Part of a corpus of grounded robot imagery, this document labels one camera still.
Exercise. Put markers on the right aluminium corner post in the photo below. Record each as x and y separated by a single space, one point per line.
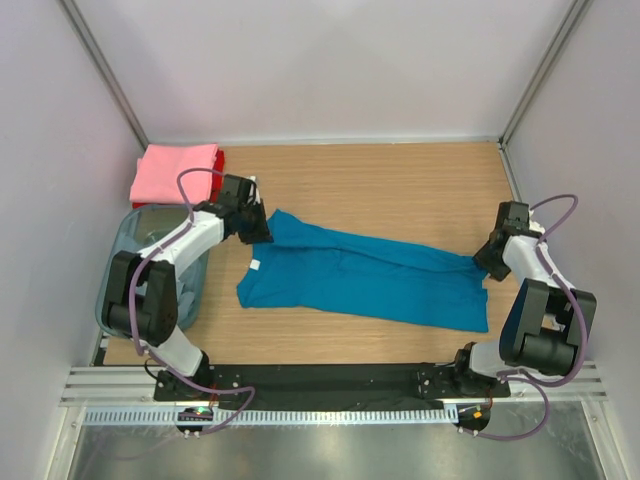
560 39

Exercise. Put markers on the white slotted cable duct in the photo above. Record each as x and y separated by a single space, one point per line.
196 416

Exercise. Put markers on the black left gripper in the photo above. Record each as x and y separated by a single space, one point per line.
262 233

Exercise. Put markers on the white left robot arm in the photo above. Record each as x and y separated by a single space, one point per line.
141 301

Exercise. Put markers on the aluminium frame rail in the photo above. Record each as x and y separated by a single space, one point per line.
130 385

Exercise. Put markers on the red folded t shirt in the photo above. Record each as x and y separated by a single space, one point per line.
218 167

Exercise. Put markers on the blue t shirt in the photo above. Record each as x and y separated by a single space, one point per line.
309 266

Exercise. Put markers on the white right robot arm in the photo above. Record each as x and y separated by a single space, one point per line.
546 332

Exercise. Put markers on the aluminium corner post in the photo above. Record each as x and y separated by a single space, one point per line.
88 41
560 39

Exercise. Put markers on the left aluminium corner post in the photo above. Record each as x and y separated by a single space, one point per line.
88 41

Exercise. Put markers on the teal mesh laundry basket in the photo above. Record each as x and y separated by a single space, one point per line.
140 228

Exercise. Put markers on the grey t shirt in basket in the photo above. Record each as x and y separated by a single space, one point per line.
190 286

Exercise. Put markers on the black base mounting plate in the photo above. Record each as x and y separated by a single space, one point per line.
353 387

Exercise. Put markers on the pink folded t shirt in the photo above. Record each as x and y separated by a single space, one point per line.
160 174

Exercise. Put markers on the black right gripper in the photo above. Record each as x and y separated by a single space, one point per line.
498 272

